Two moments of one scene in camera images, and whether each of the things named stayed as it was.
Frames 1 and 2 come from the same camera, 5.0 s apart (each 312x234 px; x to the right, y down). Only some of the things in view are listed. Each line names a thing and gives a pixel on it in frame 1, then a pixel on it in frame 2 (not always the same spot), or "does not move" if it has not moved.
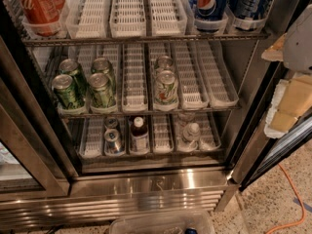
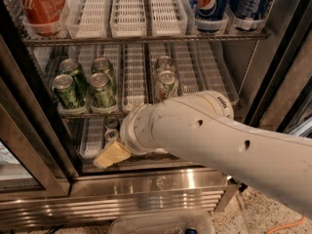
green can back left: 70,67 does not move
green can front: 101,91 does not move
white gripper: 299,46 -> 129,135
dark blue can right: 253,1 does not move
